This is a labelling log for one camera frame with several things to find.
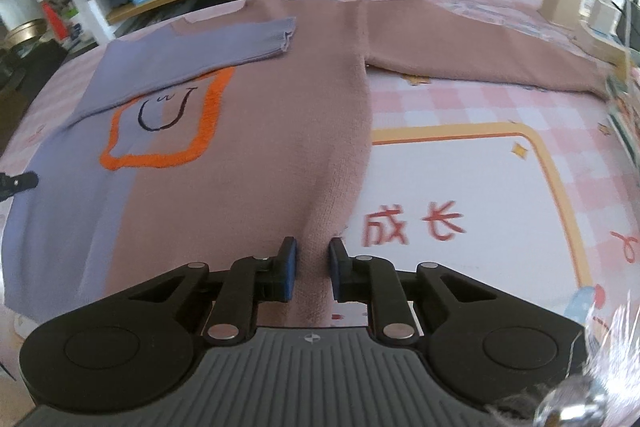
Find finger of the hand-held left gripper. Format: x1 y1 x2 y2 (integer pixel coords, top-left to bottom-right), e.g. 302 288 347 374
0 172 39 202

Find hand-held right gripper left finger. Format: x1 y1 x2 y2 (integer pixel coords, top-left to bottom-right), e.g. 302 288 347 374
97 236 299 345

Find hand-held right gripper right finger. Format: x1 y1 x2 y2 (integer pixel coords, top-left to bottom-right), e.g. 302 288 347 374
328 236 531 348

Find purple and pink knit sweater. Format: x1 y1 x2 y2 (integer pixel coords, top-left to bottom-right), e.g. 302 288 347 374
0 0 613 328

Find black box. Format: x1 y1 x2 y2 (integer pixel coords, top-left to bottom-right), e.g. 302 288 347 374
0 38 68 108

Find red tassel ornament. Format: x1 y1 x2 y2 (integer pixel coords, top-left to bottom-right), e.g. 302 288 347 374
36 0 68 42

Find shiny crinkled plastic wrap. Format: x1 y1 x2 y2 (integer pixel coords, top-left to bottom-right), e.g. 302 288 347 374
485 292 640 427

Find white power adapter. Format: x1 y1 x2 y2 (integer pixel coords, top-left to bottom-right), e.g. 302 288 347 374
587 0 628 32

